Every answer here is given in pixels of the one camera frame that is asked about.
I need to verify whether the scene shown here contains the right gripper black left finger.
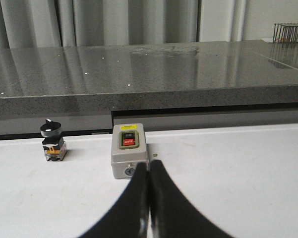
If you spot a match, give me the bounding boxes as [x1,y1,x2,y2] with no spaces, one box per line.
[81,163,149,238]

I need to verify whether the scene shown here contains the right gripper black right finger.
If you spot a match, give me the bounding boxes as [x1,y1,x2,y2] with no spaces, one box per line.
[149,160,231,238]

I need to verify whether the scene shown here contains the grey granite counter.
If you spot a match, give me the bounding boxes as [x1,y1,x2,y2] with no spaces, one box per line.
[0,39,298,139]

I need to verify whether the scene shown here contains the grey curtain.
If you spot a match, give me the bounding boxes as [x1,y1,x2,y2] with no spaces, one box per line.
[0,0,246,48]

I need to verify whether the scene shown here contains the grey on-off switch box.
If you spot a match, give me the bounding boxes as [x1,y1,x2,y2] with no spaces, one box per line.
[111,123,149,179]

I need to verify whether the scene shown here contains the black rotary selector switch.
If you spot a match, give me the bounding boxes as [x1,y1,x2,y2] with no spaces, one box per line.
[40,119,67,161]

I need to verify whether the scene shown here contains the wire rack basket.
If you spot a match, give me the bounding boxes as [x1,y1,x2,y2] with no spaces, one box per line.
[272,23,298,44]

